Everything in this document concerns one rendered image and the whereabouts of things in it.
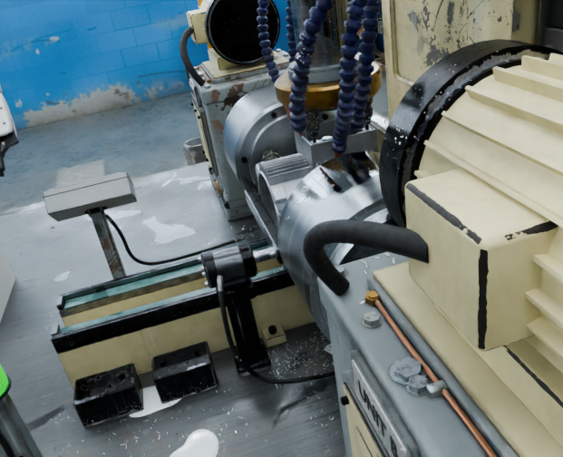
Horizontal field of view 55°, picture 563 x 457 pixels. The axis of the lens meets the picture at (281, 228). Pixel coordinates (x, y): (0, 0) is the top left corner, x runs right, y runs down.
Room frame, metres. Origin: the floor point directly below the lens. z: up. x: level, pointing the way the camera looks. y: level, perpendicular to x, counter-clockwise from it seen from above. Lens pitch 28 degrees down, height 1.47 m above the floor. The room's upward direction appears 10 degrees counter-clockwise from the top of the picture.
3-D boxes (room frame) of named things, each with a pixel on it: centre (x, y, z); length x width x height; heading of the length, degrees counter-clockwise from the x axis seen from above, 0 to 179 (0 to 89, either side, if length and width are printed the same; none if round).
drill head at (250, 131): (1.22, -0.03, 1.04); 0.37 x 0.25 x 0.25; 10
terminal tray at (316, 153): (0.92, -0.12, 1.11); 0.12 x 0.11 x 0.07; 100
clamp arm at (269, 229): (0.87, 0.03, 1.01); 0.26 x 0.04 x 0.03; 10
